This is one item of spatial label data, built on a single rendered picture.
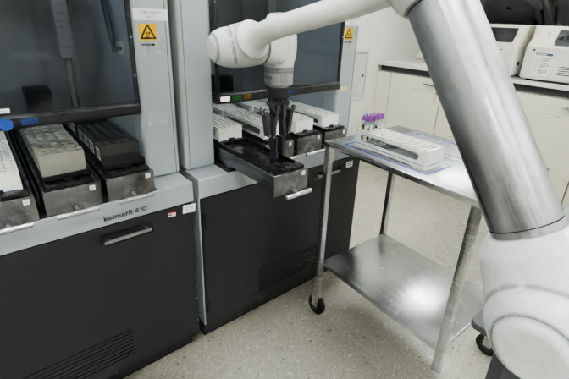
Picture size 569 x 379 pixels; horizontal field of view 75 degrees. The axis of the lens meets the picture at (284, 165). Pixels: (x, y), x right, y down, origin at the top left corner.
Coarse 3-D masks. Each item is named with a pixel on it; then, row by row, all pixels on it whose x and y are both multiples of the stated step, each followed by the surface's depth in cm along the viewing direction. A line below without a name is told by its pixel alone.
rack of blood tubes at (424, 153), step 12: (360, 132) 133; (372, 132) 131; (384, 132) 132; (396, 132) 132; (360, 144) 134; (372, 144) 130; (384, 144) 131; (396, 144) 122; (408, 144) 120; (420, 144) 121; (432, 144) 121; (396, 156) 122; (408, 156) 126; (420, 156) 115; (432, 156) 115; (420, 168) 116
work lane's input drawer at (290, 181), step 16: (224, 144) 136; (240, 144) 138; (256, 144) 136; (224, 160) 132; (240, 160) 123; (256, 160) 123; (272, 160) 124; (288, 160) 123; (256, 176) 118; (272, 176) 111; (288, 176) 114; (304, 176) 118; (288, 192) 116; (304, 192) 114
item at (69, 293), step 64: (128, 128) 127; (192, 192) 123; (0, 256) 94; (64, 256) 103; (128, 256) 116; (192, 256) 131; (0, 320) 98; (64, 320) 109; (128, 320) 123; (192, 320) 141
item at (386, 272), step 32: (384, 160) 123; (448, 160) 125; (448, 192) 103; (320, 224) 153; (384, 224) 180; (320, 256) 157; (352, 256) 164; (384, 256) 165; (416, 256) 166; (320, 288) 165; (384, 288) 145; (416, 288) 146; (448, 288) 146; (480, 288) 147; (416, 320) 130; (448, 320) 112
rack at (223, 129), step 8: (216, 120) 146; (224, 120) 145; (216, 128) 136; (224, 128) 136; (232, 128) 138; (240, 128) 140; (216, 136) 137; (224, 136) 137; (232, 136) 139; (240, 136) 141
